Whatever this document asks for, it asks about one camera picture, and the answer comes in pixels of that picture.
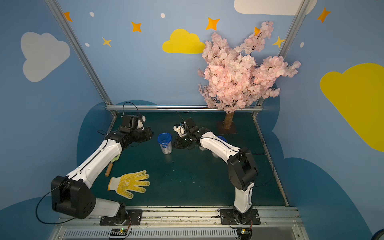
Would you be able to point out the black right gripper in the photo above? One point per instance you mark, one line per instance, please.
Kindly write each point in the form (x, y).
(183, 142)

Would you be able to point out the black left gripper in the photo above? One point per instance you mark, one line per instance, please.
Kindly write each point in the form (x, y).
(144, 134)

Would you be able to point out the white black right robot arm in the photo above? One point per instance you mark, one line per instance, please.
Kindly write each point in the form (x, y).
(241, 167)

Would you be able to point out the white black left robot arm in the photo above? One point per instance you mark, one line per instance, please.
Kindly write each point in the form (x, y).
(72, 195)

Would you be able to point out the yellow white work glove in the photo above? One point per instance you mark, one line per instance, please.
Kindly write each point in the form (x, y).
(128, 184)

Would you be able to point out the green plastic garden fork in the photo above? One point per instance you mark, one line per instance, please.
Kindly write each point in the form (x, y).
(110, 166)

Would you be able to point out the pink artificial blossom tree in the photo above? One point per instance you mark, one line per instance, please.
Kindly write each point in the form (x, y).
(235, 80)

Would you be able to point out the left small circuit board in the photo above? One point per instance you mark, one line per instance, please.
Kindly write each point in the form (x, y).
(118, 234)

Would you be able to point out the small circuit board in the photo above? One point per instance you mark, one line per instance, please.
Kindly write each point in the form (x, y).
(244, 234)
(118, 234)

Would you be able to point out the right small circuit board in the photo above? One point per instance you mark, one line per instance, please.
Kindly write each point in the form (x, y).
(244, 234)

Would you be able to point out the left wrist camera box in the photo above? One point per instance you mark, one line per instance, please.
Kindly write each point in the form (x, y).
(133, 122)

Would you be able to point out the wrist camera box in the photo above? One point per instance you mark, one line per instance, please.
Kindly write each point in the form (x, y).
(133, 122)
(186, 125)

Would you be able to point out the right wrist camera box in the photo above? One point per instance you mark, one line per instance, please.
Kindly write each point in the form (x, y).
(186, 125)

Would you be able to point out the dark metal tree base plate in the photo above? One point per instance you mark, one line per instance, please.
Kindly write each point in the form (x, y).
(222, 131)

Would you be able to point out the horizontal aluminium back rail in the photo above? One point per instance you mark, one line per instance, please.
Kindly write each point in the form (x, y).
(142, 108)

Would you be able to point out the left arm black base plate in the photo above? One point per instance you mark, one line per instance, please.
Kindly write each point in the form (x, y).
(135, 216)

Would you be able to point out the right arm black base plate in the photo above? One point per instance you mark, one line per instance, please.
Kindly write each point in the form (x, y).
(228, 217)

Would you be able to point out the left aluminium corner post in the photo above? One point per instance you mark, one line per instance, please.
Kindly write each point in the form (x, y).
(64, 24)

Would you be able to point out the aluminium corner post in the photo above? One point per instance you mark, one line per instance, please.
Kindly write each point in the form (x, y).
(288, 17)
(64, 24)

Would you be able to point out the front aluminium rail frame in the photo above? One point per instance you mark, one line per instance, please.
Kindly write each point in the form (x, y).
(189, 223)

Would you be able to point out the right aluminium corner post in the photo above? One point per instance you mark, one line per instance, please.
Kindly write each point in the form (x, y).
(288, 17)

